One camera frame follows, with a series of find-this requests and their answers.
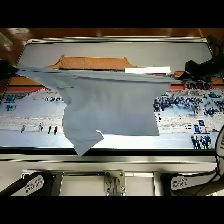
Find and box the grey T-shirt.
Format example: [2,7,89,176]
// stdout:
[15,66,183,157]

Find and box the silver frame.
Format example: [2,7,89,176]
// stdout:
[0,152,224,197]

